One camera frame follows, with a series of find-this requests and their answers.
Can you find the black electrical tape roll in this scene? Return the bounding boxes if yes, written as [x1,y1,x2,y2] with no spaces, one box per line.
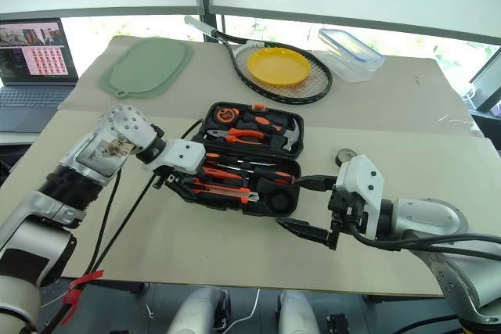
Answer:
[335,147,359,167]

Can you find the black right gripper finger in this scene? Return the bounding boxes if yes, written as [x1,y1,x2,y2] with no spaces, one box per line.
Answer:
[275,217,340,251]
[294,174,339,193]

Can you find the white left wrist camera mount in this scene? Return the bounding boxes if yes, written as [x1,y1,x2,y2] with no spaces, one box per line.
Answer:
[142,138,207,175]

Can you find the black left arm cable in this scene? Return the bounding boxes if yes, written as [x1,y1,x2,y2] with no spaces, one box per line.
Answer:
[91,118,205,273]
[83,167,123,273]

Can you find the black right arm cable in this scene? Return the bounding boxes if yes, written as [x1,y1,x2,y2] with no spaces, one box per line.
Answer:
[349,222,501,252]
[402,245,501,264]

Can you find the thin white cable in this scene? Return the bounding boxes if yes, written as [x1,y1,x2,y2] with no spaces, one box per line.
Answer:
[233,288,262,328]

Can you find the red tape strip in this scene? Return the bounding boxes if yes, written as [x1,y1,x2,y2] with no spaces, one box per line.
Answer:
[62,268,107,314]

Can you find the black plastic tool case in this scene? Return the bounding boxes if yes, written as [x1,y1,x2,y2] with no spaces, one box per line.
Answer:
[166,101,306,218]

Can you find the yellow plastic plate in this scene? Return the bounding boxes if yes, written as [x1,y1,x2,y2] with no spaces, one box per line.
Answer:
[246,46,312,88]

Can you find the long orange black screwdriver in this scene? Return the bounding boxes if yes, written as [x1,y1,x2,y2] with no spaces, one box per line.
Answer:
[216,163,295,187]

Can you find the silver rounded shape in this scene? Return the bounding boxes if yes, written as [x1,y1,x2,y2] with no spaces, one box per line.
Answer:
[276,289,320,334]
[168,287,232,334]

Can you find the small black block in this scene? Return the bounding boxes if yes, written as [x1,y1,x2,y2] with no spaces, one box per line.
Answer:
[326,313,351,334]

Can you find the black orange utility knife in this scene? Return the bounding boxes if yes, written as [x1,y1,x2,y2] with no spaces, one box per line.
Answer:
[183,178,261,204]

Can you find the orange handled pliers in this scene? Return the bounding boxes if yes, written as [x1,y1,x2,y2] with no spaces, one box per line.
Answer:
[206,127,268,145]

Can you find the orange black tape measure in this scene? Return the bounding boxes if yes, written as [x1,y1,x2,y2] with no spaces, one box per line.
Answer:
[212,106,240,126]

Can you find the open laptop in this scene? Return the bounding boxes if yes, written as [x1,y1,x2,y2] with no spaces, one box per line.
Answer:
[0,17,80,134]

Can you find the green silicone mat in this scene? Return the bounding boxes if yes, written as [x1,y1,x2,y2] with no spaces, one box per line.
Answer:
[97,36,194,100]

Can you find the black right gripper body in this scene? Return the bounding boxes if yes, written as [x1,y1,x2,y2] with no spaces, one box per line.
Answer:
[327,183,371,235]

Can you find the black racket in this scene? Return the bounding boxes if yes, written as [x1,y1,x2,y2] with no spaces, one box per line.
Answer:
[183,14,334,106]

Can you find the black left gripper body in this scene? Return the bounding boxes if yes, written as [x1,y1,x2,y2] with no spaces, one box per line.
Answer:
[155,171,188,192]

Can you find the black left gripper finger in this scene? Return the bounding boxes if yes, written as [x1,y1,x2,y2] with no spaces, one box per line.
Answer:
[176,181,205,203]

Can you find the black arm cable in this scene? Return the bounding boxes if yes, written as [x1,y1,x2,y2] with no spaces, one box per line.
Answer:
[91,118,205,273]
[349,222,501,252]
[83,167,123,273]
[402,245,501,264]

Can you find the claw hammer orange black grip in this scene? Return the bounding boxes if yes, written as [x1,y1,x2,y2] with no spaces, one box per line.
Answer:
[240,110,303,152]

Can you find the short orange black screwdriver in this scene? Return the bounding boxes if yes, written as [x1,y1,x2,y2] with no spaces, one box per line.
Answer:
[204,152,277,167]

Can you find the clear container blue lid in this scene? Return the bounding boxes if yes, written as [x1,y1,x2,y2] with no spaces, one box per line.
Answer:
[317,27,386,84]

